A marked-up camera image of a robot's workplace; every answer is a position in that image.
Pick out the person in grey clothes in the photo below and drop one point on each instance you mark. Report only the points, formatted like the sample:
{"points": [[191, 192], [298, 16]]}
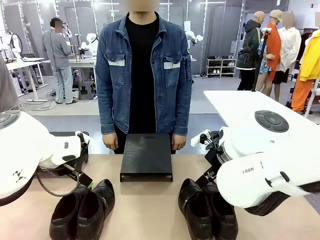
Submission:
{"points": [[56, 47]]}

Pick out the yellow hanging garment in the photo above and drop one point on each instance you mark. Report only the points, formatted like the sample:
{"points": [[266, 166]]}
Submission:
{"points": [[311, 60]]}

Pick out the person's right forearm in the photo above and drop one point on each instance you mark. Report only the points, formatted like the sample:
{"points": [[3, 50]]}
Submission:
{"points": [[107, 112]]}

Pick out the person's left hand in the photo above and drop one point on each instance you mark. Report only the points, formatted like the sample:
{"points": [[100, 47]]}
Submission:
{"points": [[179, 142]]}

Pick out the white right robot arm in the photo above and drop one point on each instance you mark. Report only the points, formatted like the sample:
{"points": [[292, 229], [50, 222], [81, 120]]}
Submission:
{"points": [[250, 150]]}

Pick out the mannequin with orange garment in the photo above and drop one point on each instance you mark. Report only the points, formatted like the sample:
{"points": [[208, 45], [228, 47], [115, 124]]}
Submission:
{"points": [[273, 47]]}

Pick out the grey plastic stool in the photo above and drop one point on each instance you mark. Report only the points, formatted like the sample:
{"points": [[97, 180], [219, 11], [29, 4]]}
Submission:
{"points": [[86, 88]]}

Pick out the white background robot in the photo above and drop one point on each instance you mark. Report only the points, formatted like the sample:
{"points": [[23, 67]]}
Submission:
{"points": [[193, 36], [90, 45], [13, 45]]}

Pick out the wooden shoe rack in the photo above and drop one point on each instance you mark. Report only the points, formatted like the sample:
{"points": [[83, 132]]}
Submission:
{"points": [[221, 67]]}

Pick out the white office desk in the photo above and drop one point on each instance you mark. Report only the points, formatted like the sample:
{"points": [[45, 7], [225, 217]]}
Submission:
{"points": [[22, 63]]}

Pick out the person's left forearm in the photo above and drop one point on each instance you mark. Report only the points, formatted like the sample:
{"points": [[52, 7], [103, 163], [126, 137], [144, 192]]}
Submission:
{"points": [[181, 112]]}

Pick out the white folding table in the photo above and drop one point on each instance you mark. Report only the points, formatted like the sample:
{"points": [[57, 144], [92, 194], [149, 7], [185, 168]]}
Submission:
{"points": [[232, 102]]}

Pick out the black shoe stand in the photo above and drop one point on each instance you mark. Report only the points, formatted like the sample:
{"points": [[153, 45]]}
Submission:
{"points": [[147, 155], [62, 133]]}

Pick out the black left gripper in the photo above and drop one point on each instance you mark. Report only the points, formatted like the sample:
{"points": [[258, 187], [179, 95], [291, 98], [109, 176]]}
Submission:
{"points": [[75, 173]]}

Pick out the person's right hand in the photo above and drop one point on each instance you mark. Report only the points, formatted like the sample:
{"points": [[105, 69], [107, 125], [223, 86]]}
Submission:
{"points": [[110, 141]]}

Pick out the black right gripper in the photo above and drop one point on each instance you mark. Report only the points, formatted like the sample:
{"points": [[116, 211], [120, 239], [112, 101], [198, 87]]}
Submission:
{"points": [[213, 155]]}

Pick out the person in denim jacket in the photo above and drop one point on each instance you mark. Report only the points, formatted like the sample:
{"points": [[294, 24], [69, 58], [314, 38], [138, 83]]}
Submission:
{"points": [[145, 75]]}

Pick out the figure in white shirt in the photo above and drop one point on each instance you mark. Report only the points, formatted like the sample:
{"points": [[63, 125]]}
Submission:
{"points": [[290, 47]]}

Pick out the mannequin in dark jacket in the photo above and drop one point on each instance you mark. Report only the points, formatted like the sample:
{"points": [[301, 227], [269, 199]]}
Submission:
{"points": [[250, 50]]}

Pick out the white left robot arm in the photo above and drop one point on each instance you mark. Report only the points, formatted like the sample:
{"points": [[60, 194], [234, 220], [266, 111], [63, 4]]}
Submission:
{"points": [[20, 150]]}

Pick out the orange trousers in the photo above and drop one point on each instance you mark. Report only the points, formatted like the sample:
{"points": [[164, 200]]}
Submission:
{"points": [[301, 95]]}

